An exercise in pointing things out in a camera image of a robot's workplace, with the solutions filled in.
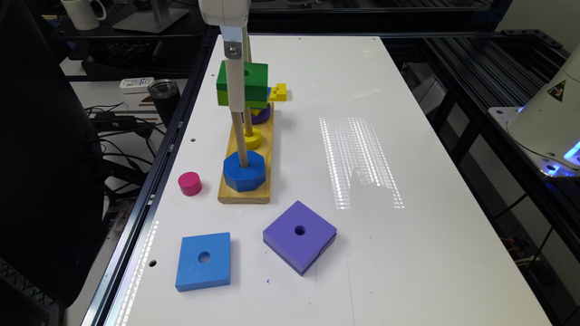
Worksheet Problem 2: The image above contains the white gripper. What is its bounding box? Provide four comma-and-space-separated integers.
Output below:
198, 0, 251, 111

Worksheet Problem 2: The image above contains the green square block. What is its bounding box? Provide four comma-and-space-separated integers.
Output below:
216, 61, 269, 109

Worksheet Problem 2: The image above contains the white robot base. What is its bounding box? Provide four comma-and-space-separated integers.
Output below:
488, 49, 579, 177

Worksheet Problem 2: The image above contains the small yellow block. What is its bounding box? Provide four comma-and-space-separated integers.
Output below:
270, 83, 287, 101

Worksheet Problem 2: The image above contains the purple round block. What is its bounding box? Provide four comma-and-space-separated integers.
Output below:
251, 102, 273, 124

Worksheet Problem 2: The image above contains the blue octagon block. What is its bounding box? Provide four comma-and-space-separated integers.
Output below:
223, 150, 266, 192

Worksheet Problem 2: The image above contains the pink cylinder block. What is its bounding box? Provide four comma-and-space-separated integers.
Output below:
178, 172, 202, 197

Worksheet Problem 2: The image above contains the large purple square block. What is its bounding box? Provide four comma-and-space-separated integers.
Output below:
263, 201, 337, 275

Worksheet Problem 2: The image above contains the large blue square block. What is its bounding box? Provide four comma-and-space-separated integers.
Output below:
175, 233, 230, 292

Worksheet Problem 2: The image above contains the rear wooden peg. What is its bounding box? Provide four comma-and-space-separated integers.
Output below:
242, 26, 253, 62

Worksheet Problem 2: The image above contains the wooden peg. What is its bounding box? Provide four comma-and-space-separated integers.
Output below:
243, 107, 254, 138
231, 112, 248, 168
242, 26, 253, 62

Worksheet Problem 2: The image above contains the grey monitor stand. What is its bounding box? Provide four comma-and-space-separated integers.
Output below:
112, 0, 189, 34

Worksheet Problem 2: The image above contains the front wooden peg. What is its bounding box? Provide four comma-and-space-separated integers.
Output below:
231, 112, 248, 168

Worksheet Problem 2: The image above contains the black tumbler cup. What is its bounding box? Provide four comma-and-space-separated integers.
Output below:
148, 79, 180, 127

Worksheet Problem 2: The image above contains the middle wooden peg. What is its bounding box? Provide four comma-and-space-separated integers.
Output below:
243, 107, 254, 138

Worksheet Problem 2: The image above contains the white remote device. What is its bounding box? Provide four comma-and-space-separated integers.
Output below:
120, 77, 155, 94

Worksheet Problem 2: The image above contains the white mug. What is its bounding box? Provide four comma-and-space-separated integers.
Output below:
61, 0, 107, 31

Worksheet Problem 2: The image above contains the wooden peg base board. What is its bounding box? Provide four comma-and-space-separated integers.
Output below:
217, 101, 275, 204

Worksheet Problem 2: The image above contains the black office chair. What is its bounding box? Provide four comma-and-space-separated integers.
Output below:
1, 1, 106, 309

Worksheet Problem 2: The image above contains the yellow ring block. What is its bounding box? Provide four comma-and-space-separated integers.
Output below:
244, 128, 263, 149

